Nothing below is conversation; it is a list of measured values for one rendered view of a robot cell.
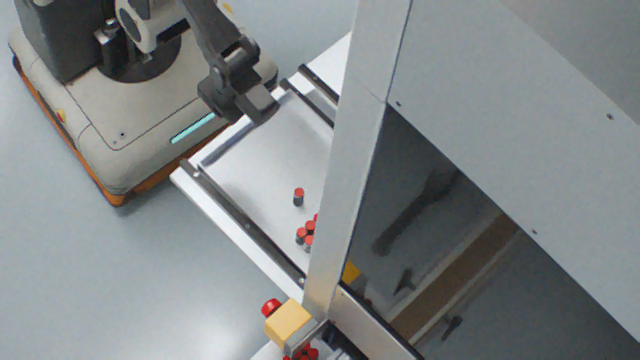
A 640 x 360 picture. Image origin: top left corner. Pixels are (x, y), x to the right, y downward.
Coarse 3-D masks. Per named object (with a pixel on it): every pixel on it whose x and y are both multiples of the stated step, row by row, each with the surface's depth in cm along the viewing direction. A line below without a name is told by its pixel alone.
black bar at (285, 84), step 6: (282, 84) 216; (288, 84) 216; (294, 90) 216; (300, 96) 215; (306, 102) 214; (312, 108) 214; (318, 108) 214; (318, 114) 213; (324, 114) 214; (324, 120) 213; (330, 120) 213; (330, 126) 213
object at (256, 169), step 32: (288, 96) 216; (256, 128) 213; (288, 128) 214; (320, 128) 214; (224, 160) 209; (256, 160) 210; (288, 160) 210; (320, 160) 211; (224, 192) 204; (256, 192) 207; (288, 192) 207; (320, 192) 208; (256, 224) 201; (288, 224) 204; (288, 256) 198
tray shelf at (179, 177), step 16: (336, 48) 223; (320, 64) 221; (336, 64) 221; (304, 80) 219; (336, 80) 220; (208, 144) 211; (192, 160) 209; (176, 176) 207; (192, 192) 206; (208, 208) 205; (224, 224) 204; (240, 240) 202; (256, 256) 201; (272, 272) 200; (288, 288) 199
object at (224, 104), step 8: (208, 80) 183; (200, 88) 182; (208, 88) 183; (216, 88) 178; (208, 96) 182; (216, 96) 179; (224, 96) 177; (232, 96) 178; (216, 104) 182; (224, 104) 180; (232, 104) 181; (224, 112) 182; (232, 112) 182; (240, 112) 182; (232, 120) 182
